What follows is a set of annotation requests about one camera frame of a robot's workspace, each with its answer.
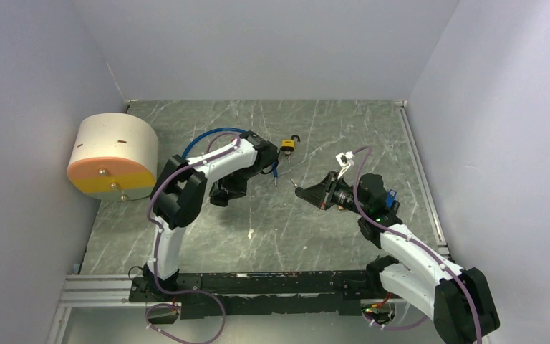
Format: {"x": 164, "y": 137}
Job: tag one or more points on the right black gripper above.
{"x": 329, "y": 190}

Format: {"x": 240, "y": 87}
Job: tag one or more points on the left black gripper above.
{"x": 233, "y": 190}

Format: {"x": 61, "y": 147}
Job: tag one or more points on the blue cable lock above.
{"x": 219, "y": 132}

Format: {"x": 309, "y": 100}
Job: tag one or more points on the yellow black padlock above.
{"x": 289, "y": 146}

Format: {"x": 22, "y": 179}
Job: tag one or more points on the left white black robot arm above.
{"x": 176, "y": 201}

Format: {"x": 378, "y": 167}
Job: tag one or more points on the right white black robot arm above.
{"x": 457, "y": 300}

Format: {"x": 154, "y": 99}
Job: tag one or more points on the beige yellow cylinder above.
{"x": 115, "y": 157}

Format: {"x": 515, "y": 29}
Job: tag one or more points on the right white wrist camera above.
{"x": 345, "y": 161}

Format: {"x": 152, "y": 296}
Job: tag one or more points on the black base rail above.
{"x": 199, "y": 295}

